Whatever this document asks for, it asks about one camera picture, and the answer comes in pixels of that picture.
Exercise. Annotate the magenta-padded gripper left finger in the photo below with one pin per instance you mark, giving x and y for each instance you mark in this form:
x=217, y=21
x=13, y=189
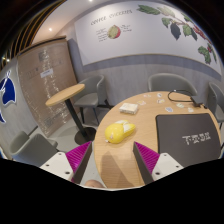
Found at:
x=77, y=158

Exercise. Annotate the small round wooden side table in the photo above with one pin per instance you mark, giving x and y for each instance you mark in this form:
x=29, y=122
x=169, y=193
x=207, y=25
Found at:
x=65, y=94

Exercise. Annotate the coffee plant wall mural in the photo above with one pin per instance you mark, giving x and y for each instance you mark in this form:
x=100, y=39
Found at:
x=143, y=31

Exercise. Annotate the yellow computer mouse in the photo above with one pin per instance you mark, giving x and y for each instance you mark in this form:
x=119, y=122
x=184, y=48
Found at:
x=117, y=131

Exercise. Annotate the person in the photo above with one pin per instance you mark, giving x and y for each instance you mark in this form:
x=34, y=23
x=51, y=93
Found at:
x=94, y=184

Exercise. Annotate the ceiling lights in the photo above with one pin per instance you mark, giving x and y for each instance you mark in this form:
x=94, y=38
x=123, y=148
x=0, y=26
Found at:
x=50, y=29

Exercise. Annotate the wrapped wooden wall panel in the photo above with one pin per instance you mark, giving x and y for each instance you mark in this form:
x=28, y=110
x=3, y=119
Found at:
x=43, y=86

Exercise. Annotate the grey upholstered chair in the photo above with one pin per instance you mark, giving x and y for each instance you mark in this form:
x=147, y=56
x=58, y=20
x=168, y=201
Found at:
x=31, y=150
x=90, y=91
x=170, y=82
x=216, y=100

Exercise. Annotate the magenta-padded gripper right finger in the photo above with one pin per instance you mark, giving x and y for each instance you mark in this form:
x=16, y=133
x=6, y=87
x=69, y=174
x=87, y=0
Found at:
x=149, y=159

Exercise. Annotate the small white packet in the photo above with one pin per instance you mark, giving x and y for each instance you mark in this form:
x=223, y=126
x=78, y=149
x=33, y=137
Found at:
x=147, y=95
x=190, y=109
x=180, y=105
x=169, y=109
x=161, y=100
x=141, y=102
x=159, y=95

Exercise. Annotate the small white box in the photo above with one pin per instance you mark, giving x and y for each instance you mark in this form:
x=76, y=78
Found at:
x=128, y=107

